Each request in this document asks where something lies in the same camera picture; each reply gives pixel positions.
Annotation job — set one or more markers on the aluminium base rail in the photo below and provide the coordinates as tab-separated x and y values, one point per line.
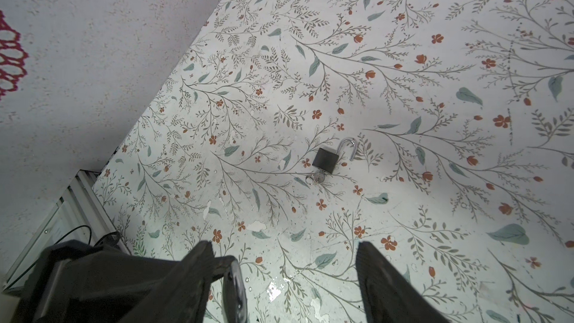
78	215

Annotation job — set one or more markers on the silver key with ring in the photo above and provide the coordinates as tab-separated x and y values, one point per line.
315	178

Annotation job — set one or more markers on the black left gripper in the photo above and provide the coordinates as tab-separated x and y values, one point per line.
75	282

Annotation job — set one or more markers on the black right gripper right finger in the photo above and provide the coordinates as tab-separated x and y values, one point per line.
387	295

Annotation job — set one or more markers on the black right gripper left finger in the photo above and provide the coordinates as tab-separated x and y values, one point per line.
183	294

